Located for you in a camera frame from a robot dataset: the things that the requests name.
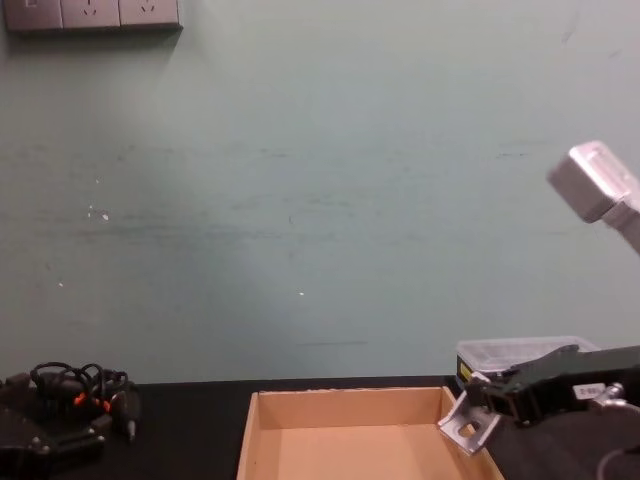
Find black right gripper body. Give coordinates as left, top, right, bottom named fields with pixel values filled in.
left=515, top=343, right=640, bottom=427

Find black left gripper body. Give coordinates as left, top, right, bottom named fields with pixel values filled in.
left=0, top=405, right=53, bottom=480

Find silver metal angle bracket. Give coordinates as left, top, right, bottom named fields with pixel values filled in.
left=437, top=388, right=502, bottom=457

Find clear plastic case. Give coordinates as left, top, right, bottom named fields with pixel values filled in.
left=455, top=335, right=599, bottom=389

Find black table cloth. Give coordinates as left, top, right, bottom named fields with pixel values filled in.
left=0, top=375, right=640, bottom=480

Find shallow brown cardboard tray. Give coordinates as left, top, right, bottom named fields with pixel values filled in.
left=235, top=385, right=506, bottom=480

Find black corded tool orange parts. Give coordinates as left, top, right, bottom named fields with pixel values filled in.
left=27, top=361, right=144, bottom=444

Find grey wall socket plate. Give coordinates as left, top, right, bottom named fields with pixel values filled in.
left=118, top=0, right=184, bottom=28
left=61, top=0, right=122, bottom=29

